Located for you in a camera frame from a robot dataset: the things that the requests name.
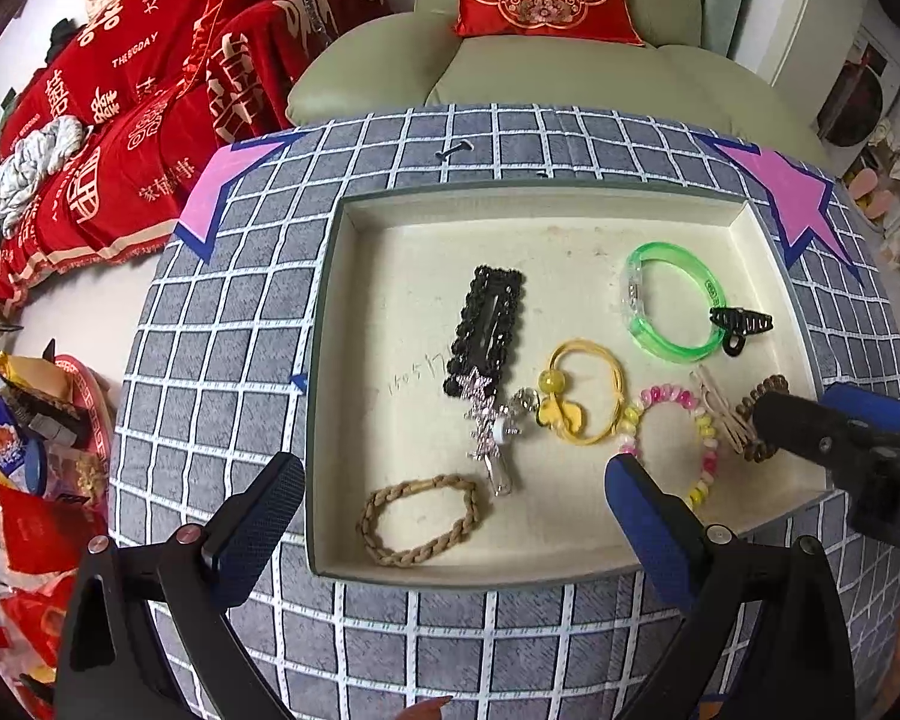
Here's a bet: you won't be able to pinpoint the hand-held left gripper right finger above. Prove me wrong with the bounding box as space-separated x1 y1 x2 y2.
604 453 860 720

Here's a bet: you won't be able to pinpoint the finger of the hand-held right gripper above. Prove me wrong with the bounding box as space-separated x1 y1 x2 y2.
752 390 894 476
823 381 900 436

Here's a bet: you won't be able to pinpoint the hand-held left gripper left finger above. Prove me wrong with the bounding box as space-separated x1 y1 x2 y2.
52 452 306 720

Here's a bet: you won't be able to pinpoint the brown spiral hair tie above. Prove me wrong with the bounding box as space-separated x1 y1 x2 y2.
735 373 793 463

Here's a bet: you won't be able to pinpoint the beige hair clip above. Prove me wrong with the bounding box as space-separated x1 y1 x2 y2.
690 365 758 455

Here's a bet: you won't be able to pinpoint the pink yellow bead bracelet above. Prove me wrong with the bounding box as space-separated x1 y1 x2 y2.
619 384 722 512

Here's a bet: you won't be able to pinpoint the black claw clip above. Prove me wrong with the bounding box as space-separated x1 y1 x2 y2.
709 305 774 358

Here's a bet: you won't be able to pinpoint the brown braided hair tie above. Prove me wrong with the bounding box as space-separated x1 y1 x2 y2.
356 474 482 569

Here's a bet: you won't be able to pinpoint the yellow hair tie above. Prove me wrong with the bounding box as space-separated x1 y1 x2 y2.
538 340 628 446

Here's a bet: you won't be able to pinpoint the small silver charm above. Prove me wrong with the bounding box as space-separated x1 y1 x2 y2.
495 388 539 444

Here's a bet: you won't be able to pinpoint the pink star hair clip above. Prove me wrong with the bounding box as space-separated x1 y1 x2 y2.
461 371 515 498

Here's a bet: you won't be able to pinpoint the cream jewelry tray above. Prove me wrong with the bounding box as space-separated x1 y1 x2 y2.
305 178 835 587

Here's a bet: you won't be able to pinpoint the grey checked table cloth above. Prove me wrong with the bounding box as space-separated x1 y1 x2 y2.
109 103 900 720

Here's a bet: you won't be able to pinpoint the pink slippers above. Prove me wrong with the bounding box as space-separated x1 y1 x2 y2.
844 161 900 220

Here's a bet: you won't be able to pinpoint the pink star sticker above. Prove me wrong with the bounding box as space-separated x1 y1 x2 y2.
174 131 310 265
694 131 865 287

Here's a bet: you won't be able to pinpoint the pile of colourful packets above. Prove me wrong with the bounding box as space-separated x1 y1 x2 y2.
0 341 122 720

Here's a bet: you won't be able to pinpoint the black beaded hair clip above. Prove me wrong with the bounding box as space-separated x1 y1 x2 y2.
442 265 528 397

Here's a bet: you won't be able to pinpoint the white cabinet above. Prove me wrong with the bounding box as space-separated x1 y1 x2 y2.
727 0 872 92

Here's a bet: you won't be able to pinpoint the silver braided cloth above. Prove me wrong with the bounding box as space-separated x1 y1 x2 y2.
0 116 92 250

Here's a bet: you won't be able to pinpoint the pale green armchair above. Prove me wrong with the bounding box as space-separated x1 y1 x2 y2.
286 0 835 167

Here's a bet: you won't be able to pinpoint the red printed blanket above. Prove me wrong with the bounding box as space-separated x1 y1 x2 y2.
0 0 395 317

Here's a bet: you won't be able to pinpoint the green translucent bracelet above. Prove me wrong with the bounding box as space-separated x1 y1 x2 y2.
625 241 727 365

